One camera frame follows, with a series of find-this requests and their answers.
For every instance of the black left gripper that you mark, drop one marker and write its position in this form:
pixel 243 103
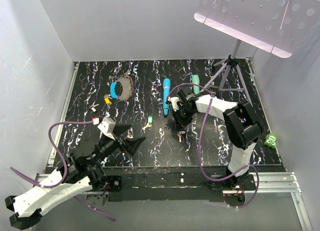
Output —
pixel 132 146

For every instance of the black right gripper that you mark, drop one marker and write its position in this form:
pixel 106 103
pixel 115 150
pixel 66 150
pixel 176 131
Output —
pixel 180 123

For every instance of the key with black tag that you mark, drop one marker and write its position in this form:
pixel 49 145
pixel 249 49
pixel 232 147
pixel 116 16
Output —
pixel 180 134

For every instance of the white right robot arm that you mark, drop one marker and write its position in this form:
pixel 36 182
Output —
pixel 243 127

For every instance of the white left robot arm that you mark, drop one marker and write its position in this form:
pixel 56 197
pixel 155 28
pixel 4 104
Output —
pixel 81 172

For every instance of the blue toy microphone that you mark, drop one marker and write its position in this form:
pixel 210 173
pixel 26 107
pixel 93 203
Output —
pixel 166 91

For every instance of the green frog toy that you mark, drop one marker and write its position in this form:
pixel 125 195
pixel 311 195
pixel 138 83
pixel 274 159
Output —
pixel 271 140

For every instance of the lilac music stand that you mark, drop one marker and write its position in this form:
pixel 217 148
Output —
pixel 278 27

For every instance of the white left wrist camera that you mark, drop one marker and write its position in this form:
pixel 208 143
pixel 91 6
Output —
pixel 106 126

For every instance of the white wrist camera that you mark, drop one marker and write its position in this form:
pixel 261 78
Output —
pixel 176 103
pixel 106 126

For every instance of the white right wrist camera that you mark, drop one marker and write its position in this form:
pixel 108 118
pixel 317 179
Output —
pixel 176 103

